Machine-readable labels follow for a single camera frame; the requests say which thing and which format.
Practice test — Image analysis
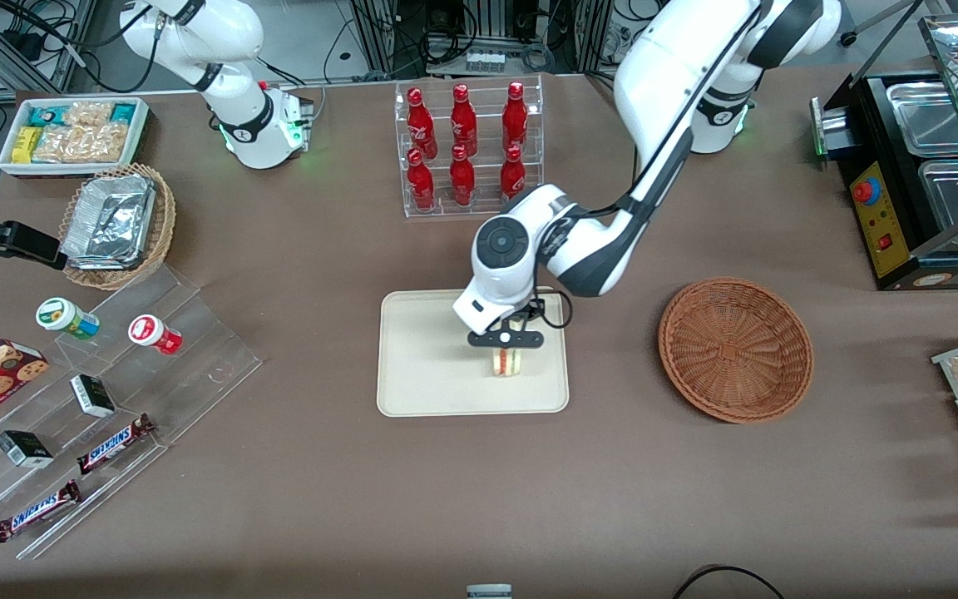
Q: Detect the stack of foil trays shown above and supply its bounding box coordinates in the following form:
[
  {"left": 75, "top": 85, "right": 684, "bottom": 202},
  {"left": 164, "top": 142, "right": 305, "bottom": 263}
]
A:
[{"left": 62, "top": 175, "right": 156, "bottom": 270}]

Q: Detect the clear acrylic step display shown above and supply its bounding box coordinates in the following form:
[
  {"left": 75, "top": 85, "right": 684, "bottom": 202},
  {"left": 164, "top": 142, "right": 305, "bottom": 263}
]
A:
[{"left": 0, "top": 265, "right": 264, "bottom": 560}]

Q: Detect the Snickers chocolate bar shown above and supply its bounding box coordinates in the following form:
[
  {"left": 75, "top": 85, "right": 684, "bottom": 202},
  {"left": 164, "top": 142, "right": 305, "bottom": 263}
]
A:
[
  {"left": 0, "top": 481, "right": 81, "bottom": 543},
  {"left": 77, "top": 414, "right": 156, "bottom": 475}
]

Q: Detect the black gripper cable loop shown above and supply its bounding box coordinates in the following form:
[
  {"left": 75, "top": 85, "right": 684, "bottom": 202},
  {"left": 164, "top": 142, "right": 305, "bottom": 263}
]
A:
[{"left": 522, "top": 287, "right": 573, "bottom": 330}]

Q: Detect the green lid snack cup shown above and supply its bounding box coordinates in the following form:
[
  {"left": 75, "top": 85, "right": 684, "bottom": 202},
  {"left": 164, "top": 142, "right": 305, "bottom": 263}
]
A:
[{"left": 37, "top": 298, "right": 100, "bottom": 340}]

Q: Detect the black tripod pole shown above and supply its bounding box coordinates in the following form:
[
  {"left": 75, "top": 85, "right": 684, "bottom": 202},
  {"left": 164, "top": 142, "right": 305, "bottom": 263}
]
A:
[{"left": 841, "top": 0, "right": 926, "bottom": 47}]

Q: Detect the brown round wicker basket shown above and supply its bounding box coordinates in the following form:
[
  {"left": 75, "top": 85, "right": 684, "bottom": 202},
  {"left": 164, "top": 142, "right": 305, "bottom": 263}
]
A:
[{"left": 659, "top": 277, "right": 814, "bottom": 424}]

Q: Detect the small black carton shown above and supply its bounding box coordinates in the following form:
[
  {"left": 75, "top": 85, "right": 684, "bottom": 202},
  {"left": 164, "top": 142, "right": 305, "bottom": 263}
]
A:
[
  {"left": 0, "top": 430, "right": 54, "bottom": 468},
  {"left": 71, "top": 374, "right": 116, "bottom": 418}
]

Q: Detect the red cola bottle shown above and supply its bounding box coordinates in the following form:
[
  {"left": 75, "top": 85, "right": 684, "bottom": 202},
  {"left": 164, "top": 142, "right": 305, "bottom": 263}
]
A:
[
  {"left": 500, "top": 146, "right": 527, "bottom": 200},
  {"left": 449, "top": 145, "right": 477, "bottom": 207},
  {"left": 407, "top": 87, "right": 438, "bottom": 159},
  {"left": 407, "top": 148, "right": 437, "bottom": 211},
  {"left": 502, "top": 81, "right": 529, "bottom": 153},
  {"left": 450, "top": 83, "right": 478, "bottom": 156}
]

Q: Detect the clear acrylic bottle rack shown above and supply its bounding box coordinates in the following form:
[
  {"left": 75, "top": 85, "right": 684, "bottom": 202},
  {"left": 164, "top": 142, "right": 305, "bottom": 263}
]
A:
[{"left": 394, "top": 75, "right": 545, "bottom": 219}]

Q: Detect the black floor cable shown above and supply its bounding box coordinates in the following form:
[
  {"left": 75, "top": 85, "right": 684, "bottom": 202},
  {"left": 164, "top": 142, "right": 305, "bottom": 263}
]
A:
[{"left": 672, "top": 565, "right": 784, "bottom": 599}]

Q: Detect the black food warmer yellow panel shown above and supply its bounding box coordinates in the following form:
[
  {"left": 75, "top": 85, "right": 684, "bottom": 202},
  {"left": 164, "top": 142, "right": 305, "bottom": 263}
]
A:
[{"left": 810, "top": 12, "right": 958, "bottom": 290}]

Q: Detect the cream plastic serving tray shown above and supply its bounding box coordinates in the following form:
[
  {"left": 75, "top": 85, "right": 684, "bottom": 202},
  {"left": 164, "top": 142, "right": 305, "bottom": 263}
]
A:
[{"left": 377, "top": 290, "right": 570, "bottom": 417}]

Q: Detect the white snack bin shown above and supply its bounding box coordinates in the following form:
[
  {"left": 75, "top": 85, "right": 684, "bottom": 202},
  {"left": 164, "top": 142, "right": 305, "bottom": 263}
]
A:
[{"left": 0, "top": 97, "right": 150, "bottom": 178}]

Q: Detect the tan wicker basket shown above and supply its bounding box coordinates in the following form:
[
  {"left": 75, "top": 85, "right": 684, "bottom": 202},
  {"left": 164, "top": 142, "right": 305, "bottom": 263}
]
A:
[{"left": 59, "top": 164, "right": 176, "bottom": 290}]

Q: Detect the clear bag of puffed snacks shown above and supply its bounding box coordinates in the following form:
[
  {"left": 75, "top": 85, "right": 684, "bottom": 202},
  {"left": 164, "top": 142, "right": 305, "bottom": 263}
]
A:
[
  {"left": 63, "top": 101, "right": 114, "bottom": 127},
  {"left": 32, "top": 125, "right": 85, "bottom": 164},
  {"left": 80, "top": 123, "right": 129, "bottom": 163}
]

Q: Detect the red lid snack cup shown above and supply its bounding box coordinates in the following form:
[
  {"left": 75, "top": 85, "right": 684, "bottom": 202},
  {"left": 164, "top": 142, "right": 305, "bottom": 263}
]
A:
[{"left": 129, "top": 315, "right": 183, "bottom": 355}]

